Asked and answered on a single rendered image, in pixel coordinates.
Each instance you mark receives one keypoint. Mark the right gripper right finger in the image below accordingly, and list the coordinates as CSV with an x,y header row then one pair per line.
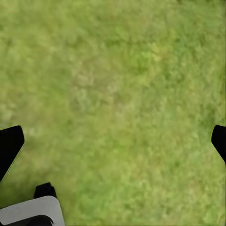
x,y
219,140

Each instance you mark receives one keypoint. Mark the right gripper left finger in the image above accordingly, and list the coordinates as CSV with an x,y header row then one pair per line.
x,y
11,141

